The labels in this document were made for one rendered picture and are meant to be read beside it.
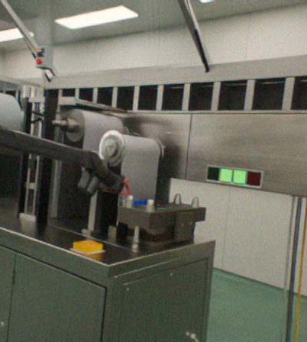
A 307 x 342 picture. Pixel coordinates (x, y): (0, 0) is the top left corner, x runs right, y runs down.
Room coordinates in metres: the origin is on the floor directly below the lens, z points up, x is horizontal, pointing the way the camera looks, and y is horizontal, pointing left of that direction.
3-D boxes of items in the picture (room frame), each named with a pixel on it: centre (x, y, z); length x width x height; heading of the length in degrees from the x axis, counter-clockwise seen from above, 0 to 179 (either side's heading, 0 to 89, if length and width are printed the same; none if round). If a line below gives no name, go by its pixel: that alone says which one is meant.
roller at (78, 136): (1.81, 0.28, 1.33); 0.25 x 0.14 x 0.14; 142
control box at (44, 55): (1.91, 0.58, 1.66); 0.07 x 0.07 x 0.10; 58
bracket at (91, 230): (1.54, 0.22, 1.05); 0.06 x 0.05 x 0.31; 142
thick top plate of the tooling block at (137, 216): (1.56, -0.07, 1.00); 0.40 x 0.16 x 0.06; 142
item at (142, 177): (1.61, 0.04, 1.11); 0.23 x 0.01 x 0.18; 142
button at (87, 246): (1.27, 0.19, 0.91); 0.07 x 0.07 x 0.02; 52
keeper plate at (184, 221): (1.52, -0.16, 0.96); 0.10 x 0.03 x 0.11; 142
